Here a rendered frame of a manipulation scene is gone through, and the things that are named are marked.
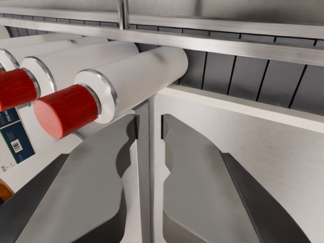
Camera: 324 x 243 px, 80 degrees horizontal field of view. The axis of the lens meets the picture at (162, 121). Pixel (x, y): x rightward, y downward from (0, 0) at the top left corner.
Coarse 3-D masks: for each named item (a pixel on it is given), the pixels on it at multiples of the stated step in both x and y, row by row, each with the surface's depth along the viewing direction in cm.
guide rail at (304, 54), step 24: (0, 24) 34; (24, 24) 30; (48, 24) 28; (72, 24) 26; (192, 48) 19; (216, 48) 18; (240, 48) 17; (264, 48) 16; (288, 48) 15; (312, 48) 15
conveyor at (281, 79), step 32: (32, 32) 43; (192, 32) 26; (224, 32) 24; (192, 64) 28; (224, 64) 26; (256, 64) 24; (288, 64) 22; (256, 96) 26; (288, 96) 24; (320, 96) 22
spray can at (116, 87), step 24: (168, 48) 25; (96, 72) 16; (120, 72) 17; (144, 72) 20; (168, 72) 23; (48, 96) 14; (72, 96) 14; (96, 96) 16; (120, 96) 17; (144, 96) 20; (48, 120) 14; (72, 120) 14; (96, 120) 18
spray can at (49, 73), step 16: (80, 48) 24; (96, 48) 25; (112, 48) 27; (128, 48) 29; (32, 64) 19; (48, 64) 20; (64, 64) 21; (80, 64) 22; (96, 64) 24; (0, 80) 17; (16, 80) 18; (32, 80) 19; (48, 80) 20; (64, 80) 21; (0, 96) 17; (16, 96) 18; (32, 96) 20
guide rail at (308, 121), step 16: (176, 96) 28; (192, 96) 27; (208, 96) 26; (224, 96) 26; (240, 112) 24; (256, 112) 23; (272, 112) 22; (288, 112) 22; (304, 112) 22; (304, 128) 22; (320, 128) 21
